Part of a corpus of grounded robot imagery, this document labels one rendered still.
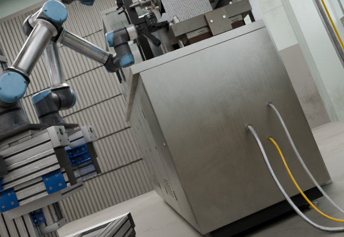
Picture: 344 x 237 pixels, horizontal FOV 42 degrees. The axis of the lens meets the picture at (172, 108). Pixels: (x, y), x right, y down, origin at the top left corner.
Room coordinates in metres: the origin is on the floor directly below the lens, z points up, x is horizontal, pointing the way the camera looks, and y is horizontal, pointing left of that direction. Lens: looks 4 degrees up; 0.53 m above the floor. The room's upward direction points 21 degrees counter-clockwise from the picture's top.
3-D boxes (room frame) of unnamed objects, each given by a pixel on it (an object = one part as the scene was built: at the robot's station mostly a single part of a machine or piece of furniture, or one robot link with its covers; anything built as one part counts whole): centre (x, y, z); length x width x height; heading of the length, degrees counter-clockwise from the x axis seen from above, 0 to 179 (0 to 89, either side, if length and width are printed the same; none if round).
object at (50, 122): (2.49, 0.66, 0.87); 0.15 x 0.15 x 0.10
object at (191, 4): (2.28, -0.27, 1.11); 0.23 x 0.01 x 0.18; 99
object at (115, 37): (2.22, 0.13, 1.11); 0.11 x 0.08 x 0.09; 99
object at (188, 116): (3.26, -0.05, 0.43); 2.52 x 0.64 x 0.86; 9
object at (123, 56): (2.24, 0.13, 1.01); 0.11 x 0.08 x 0.11; 34
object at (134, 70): (3.26, -0.03, 0.88); 2.52 x 0.66 x 0.04; 9
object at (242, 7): (2.17, -0.32, 1.00); 0.40 x 0.16 x 0.06; 99
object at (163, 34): (2.35, -0.09, 1.05); 0.06 x 0.05 x 0.31; 99
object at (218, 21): (2.08, -0.35, 0.96); 0.10 x 0.03 x 0.11; 99
